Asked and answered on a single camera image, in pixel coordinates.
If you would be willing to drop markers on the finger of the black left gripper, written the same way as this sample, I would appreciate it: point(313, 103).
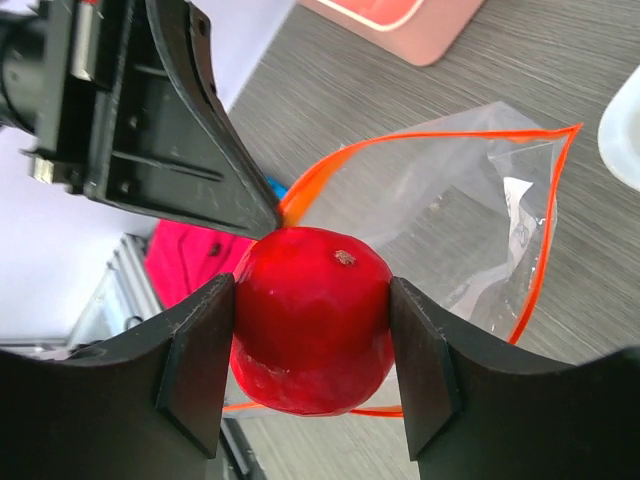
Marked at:
point(161, 142)

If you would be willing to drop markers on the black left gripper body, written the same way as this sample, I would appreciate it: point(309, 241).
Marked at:
point(63, 67)

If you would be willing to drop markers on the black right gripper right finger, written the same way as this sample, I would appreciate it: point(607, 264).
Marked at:
point(476, 407)

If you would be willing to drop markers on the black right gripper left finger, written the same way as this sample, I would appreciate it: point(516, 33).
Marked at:
point(145, 404)

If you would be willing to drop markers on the red apple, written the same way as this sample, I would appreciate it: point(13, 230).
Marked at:
point(312, 322)

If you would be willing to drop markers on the clear zip top bag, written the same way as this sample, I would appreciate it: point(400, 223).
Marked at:
point(464, 207)

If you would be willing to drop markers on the red folded cloth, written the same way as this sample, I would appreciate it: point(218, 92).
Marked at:
point(182, 258)

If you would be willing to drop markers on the blue folded cloth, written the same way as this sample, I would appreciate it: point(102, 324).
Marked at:
point(279, 189)

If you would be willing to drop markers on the pink divided tray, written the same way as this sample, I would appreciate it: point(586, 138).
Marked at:
point(417, 31)

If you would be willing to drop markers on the white perforated basket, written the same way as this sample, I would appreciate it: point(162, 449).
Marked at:
point(618, 133)

